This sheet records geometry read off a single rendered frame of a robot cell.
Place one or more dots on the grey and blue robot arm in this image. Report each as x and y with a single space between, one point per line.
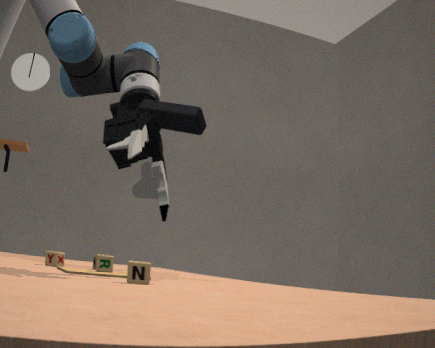
73 41

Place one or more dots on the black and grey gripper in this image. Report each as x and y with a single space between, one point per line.
117 132

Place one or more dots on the tan flat mat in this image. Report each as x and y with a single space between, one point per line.
93 272

